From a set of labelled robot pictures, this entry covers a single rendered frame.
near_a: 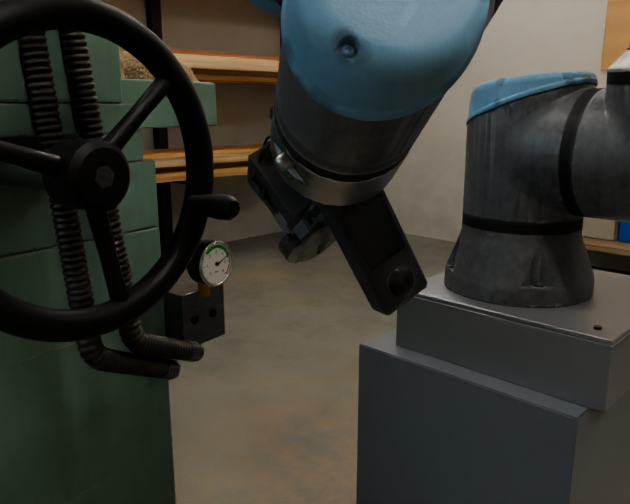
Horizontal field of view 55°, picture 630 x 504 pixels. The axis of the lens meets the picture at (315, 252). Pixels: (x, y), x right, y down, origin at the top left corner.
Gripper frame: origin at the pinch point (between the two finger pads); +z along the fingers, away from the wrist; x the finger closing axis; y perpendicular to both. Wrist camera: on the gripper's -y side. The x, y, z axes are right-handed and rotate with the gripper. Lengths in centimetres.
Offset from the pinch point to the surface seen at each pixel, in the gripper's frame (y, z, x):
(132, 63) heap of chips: 38.5, 17.4, 0.3
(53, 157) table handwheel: 16.4, -11.0, 15.9
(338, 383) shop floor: -18, 140, -19
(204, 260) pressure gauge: 10.6, 20.9, 7.2
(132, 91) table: 31.2, 11.1, 3.6
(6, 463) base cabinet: 2.4, 17.9, 38.5
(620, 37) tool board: 34, 189, -249
